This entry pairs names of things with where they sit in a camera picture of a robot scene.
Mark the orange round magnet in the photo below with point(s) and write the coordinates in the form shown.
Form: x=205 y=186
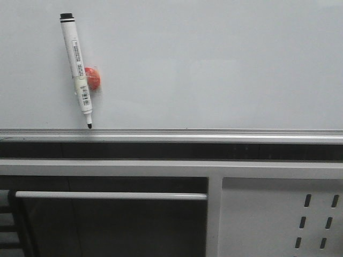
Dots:
x=93 y=78

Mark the white whiteboard marker black tip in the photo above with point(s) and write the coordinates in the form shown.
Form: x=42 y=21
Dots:
x=81 y=88

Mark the white whiteboard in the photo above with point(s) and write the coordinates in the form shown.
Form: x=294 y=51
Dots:
x=176 y=64

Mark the white perforated metal panel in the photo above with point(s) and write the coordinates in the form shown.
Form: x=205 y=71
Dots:
x=280 y=217

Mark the white horizontal metal bar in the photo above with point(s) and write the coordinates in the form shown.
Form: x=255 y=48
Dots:
x=111 y=195

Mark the aluminium whiteboard tray rail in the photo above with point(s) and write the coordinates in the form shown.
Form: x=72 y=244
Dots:
x=292 y=136

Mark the white metal stand frame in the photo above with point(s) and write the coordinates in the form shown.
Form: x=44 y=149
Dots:
x=216 y=171

